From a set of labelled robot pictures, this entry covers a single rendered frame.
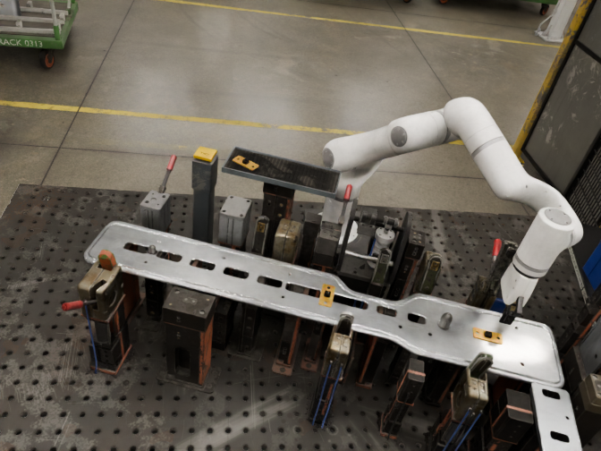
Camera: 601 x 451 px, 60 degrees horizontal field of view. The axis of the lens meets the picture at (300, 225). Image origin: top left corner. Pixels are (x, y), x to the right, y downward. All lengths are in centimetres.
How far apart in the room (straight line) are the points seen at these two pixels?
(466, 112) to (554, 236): 37
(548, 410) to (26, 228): 183
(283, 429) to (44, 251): 108
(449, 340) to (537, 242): 39
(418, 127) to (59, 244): 135
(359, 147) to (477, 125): 47
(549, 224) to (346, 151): 73
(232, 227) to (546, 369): 97
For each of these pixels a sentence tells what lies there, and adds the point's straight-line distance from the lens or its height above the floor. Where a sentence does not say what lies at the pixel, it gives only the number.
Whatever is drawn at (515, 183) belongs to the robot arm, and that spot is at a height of 146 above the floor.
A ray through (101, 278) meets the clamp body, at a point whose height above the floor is 106.
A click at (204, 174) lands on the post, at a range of 173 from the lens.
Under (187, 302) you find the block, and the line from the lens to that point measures 141.
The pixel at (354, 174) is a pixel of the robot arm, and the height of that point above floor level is 107.
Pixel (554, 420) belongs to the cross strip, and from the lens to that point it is 151.
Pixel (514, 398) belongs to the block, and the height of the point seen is 98.
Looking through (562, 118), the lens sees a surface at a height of 58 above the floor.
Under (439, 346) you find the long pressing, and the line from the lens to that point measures 149.
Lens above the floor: 209
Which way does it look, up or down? 39 degrees down
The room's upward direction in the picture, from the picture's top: 11 degrees clockwise
